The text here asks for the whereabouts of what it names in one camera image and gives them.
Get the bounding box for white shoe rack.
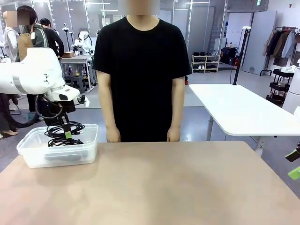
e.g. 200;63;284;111
191;54;221;73

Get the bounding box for black utility cart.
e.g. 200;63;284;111
266;67;296;105

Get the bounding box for person's right hand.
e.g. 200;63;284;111
105;127;121;143

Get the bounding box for white height-adjustable table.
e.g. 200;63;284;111
188;83;300;158

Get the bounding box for black stand with white head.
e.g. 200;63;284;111
62;22;71;52

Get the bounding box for grey workbench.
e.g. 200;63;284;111
60;55;97;91

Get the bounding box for black luggage bags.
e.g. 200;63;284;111
221;46;240;66

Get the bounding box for person's left hand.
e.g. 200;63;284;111
166;127;181;143

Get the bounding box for grey plastic stool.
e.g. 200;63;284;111
70;75;88;94

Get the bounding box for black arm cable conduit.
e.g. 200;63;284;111
9;95;64;128

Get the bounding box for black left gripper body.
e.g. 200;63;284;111
41;96;76;126

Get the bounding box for person's right forearm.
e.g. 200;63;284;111
99;96;119;129

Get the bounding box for clothes rack with coats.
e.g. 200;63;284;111
260;27;300;77

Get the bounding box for clear plastic storage box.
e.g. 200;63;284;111
16;123;99;168

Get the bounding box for black cable silver plug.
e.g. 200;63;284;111
44;121;85;138

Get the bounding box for black camera tripod pole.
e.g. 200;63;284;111
231;26;251;85

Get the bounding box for person in brown apron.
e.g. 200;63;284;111
15;5;50;121

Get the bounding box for person in black jacket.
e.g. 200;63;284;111
39;18;65;58

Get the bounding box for person in black t-shirt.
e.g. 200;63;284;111
91;0;192;143

